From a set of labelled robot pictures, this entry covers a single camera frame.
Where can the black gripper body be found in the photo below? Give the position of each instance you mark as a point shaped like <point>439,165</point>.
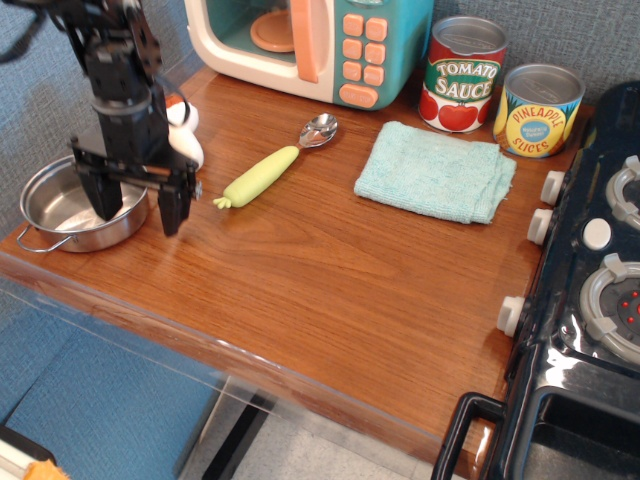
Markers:
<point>135,149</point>

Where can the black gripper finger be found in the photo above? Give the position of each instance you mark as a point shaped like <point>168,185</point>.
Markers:
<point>174,200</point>
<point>103,192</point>

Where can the small metal pot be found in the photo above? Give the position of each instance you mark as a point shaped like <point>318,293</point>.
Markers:
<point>61,217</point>

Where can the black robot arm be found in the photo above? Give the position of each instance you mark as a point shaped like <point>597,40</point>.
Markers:
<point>115,49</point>

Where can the light blue folded cloth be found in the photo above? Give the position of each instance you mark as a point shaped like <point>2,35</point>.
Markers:
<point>436,175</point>

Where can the white plush mushroom toy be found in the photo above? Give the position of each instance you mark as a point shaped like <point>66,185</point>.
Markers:
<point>184,120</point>

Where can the orange plate inside microwave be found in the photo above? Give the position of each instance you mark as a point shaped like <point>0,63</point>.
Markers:
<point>272,32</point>

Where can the toy microwave teal and cream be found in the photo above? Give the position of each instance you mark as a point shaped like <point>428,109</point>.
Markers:
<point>358,54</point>

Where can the orange object at corner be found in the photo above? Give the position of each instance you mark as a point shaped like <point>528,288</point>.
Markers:
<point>44,470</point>

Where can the tomato sauce can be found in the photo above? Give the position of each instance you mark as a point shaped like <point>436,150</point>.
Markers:
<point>465,57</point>

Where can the white stove knob lower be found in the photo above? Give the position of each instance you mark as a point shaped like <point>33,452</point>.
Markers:
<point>509,314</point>

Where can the white stove knob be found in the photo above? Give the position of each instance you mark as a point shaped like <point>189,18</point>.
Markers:
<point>539,226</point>
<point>552,187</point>
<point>509,314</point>

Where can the white stove knob middle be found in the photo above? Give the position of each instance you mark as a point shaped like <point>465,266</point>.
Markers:
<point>539,226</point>

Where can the pineapple slices can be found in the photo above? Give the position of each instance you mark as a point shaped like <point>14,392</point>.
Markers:
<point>537,109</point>

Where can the white stove knob upper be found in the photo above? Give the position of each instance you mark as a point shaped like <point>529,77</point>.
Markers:
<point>552,187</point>

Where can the black toy stove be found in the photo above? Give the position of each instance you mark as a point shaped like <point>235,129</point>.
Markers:
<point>571,409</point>

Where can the spoon with green handle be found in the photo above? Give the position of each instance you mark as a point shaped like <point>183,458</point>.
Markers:
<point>252,183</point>

